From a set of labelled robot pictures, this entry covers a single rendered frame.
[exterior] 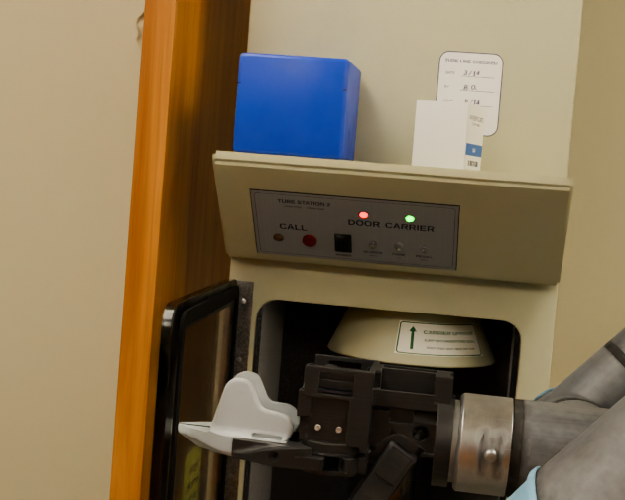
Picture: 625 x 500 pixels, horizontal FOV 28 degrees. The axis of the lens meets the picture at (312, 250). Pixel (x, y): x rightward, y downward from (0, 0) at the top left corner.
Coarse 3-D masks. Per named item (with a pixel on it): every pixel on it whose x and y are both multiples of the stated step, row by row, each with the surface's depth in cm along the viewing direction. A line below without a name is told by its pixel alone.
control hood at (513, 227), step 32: (224, 160) 112; (256, 160) 111; (288, 160) 111; (320, 160) 110; (224, 192) 114; (320, 192) 112; (352, 192) 112; (384, 192) 111; (416, 192) 110; (448, 192) 110; (480, 192) 109; (512, 192) 109; (544, 192) 108; (224, 224) 118; (480, 224) 112; (512, 224) 111; (544, 224) 111; (256, 256) 120; (288, 256) 120; (480, 256) 115; (512, 256) 114; (544, 256) 114
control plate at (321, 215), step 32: (256, 192) 114; (288, 192) 113; (256, 224) 117; (288, 224) 116; (320, 224) 115; (352, 224) 115; (384, 224) 114; (416, 224) 113; (448, 224) 113; (320, 256) 119; (352, 256) 118; (384, 256) 117; (416, 256) 116; (448, 256) 116
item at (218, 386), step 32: (224, 320) 116; (160, 352) 92; (192, 352) 101; (224, 352) 117; (160, 384) 92; (192, 384) 102; (224, 384) 119; (160, 416) 92; (192, 416) 103; (160, 448) 92; (192, 448) 105; (160, 480) 92; (192, 480) 106
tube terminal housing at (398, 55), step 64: (256, 0) 122; (320, 0) 121; (384, 0) 120; (448, 0) 119; (512, 0) 118; (576, 0) 118; (384, 64) 120; (512, 64) 119; (576, 64) 118; (384, 128) 121; (512, 128) 119; (512, 320) 120
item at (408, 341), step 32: (352, 320) 128; (384, 320) 125; (416, 320) 124; (448, 320) 125; (480, 320) 129; (352, 352) 125; (384, 352) 123; (416, 352) 123; (448, 352) 123; (480, 352) 126
